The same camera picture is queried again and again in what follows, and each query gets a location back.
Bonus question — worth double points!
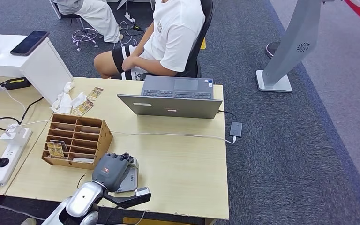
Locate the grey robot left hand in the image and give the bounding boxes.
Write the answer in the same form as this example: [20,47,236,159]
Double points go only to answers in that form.
[92,152,135,193]

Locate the person's left hand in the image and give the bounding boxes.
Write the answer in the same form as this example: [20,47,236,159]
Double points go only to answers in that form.
[121,56,137,72]

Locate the grey card reader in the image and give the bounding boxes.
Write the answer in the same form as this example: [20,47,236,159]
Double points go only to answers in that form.
[114,157,139,194]

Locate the wooden card holder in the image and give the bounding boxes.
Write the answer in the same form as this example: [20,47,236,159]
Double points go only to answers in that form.
[41,113,113,171]

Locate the person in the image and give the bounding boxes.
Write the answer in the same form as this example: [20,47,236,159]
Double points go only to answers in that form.
[93,0,206,81]
[54,0,125,43]

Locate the chrome stool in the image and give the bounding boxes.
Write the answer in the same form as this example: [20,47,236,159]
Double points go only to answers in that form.
[49,0,104,51]

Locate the grey laptop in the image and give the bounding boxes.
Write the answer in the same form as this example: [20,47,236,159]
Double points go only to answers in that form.
[117,75,224,120]

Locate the yellow panel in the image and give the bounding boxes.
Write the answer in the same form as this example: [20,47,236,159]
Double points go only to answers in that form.
[122,217,193,225]

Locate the crumpled white tissue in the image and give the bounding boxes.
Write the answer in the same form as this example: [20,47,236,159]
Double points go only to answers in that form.
[50,82,88,115]

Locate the white desk riser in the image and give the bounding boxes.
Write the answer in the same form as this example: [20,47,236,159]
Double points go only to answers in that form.
[0,33,74,106]

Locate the white charger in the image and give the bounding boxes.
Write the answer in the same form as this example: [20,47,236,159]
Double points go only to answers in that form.
[0,124,29,147]

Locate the black smartphone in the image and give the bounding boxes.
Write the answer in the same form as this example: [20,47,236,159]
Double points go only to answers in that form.
[9,30,50,57]

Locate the black power brick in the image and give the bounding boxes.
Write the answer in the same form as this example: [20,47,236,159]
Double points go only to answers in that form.
[1,77,31,91]

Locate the black usb hub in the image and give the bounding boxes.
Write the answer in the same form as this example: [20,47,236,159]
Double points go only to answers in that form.
[229,121,243,138]

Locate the black round base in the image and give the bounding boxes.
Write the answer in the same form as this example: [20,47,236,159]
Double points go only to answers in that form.
[265,41,282,59]

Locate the grey kiosk stand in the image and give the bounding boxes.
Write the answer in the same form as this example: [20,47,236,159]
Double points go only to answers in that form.
[255,0,336,93]

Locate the white floor cables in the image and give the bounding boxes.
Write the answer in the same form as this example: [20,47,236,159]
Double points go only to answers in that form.
[113,20,145,52]

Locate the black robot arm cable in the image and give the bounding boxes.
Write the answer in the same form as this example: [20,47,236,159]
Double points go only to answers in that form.
[76,173,88,189]

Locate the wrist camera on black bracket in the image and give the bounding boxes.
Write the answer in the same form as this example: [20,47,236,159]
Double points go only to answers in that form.
[103,187,152,209]

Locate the white hanging cable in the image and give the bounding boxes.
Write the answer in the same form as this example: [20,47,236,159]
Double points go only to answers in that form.
[105,211,146,225]

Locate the white charger cable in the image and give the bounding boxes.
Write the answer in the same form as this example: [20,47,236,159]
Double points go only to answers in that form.
[0,116,50,128]

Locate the black looped cable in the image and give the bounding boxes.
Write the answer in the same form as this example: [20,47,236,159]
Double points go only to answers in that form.
[0,97,44,132]

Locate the black hub cable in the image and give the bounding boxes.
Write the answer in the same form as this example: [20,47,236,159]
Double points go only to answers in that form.
[218,110,239,123]

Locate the grey power strip cord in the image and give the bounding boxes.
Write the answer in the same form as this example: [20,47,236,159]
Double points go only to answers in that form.
[0,186,45,222]

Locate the thin white cable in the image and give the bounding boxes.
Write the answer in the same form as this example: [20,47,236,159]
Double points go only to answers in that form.
[0,75,27,111]

